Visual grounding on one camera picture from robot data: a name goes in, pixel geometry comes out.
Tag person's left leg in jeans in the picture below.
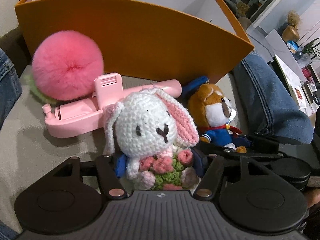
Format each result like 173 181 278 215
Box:
0 47 23 128

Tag orange cardboard box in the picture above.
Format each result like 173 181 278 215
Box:
14 0 255 84

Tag person's leg in jeans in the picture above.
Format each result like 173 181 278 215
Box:
232 52 314 146
0 47 23 128

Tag white crochet bunny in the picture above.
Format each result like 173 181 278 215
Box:
104 87 200 192

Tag brown sailor bear plush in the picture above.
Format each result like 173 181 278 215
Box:
181 76 248 154

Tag pink fluffy pom-pom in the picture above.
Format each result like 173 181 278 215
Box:
25 31 104 105

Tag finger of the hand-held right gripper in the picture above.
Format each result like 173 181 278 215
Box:
200 144 279 161
246 132 302 146

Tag person's right leg in jeans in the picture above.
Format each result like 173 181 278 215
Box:
232 52 314 146

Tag green potted plant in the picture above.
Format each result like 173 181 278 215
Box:
299 38 320 58

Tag pink plastic device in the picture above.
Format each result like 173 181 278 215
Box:
42 72 182 138

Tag person's right hand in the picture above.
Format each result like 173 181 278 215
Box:
306 187 320 210

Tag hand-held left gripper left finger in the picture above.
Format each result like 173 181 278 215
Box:
53 154 127 199

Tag gold vase with dried plant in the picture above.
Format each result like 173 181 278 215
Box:
282 10 302 42

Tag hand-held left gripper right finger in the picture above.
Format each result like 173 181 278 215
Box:
192 152 272 199

